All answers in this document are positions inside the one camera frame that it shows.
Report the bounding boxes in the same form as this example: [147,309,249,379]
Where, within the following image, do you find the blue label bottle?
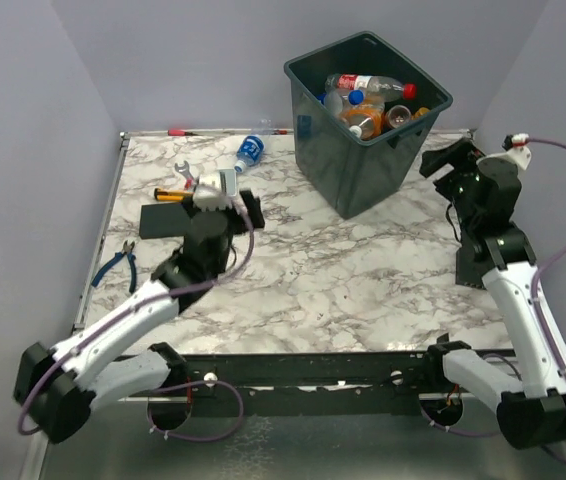
[234,135,264,173]

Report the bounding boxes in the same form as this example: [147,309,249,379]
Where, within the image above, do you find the red cap bottle small label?
[383,104,412,130]

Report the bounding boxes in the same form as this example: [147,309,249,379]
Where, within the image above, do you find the large orange label bottle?
[340,103,385,141]

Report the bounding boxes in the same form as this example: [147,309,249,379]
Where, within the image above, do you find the red label water bottle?
[325,73,417,102]

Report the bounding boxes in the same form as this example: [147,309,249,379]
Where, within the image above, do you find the pepsi bottle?
[318,89,365,116]

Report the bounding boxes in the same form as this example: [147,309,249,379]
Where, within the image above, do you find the orange juice bottle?
[412,107,430,120]

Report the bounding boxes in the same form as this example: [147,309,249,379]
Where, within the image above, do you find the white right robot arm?
[420,134,566,449]

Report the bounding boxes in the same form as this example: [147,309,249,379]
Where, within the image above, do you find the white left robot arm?
[13,189,265,444]

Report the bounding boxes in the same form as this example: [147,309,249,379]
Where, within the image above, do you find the dark green plastic bin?
[284,31,453,219]

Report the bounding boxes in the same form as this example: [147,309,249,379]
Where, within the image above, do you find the black flat box left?
[139,203,191,240]

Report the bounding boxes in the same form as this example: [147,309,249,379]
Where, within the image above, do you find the silver wrench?
[174,161,197,190]

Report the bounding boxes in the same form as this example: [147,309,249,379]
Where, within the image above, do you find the yellow utility knife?
[153,188,193,202]

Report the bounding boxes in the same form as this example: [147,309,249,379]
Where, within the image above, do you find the red screwdriver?
[167,129,198,137]

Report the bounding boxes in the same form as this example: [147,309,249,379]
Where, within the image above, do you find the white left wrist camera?
[192,169,239,211]

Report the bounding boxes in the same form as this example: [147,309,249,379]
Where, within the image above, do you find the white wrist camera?
[477,133,532,173]
[192,169,239,211]

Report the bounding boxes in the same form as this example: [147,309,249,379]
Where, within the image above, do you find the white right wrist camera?
[477,133,532,173]

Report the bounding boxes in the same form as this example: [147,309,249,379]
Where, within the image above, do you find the black network switch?
[455,246,484,290]

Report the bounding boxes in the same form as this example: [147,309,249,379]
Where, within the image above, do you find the blue handled pliers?
[90,240,137,294]

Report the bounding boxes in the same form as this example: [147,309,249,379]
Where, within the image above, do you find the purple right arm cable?
[420,138,566,469]

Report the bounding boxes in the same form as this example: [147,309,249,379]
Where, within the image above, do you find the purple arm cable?
[16,209,257,444]
[420,138,566,469]

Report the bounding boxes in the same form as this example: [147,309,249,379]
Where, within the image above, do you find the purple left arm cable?
[16,209,257,444]

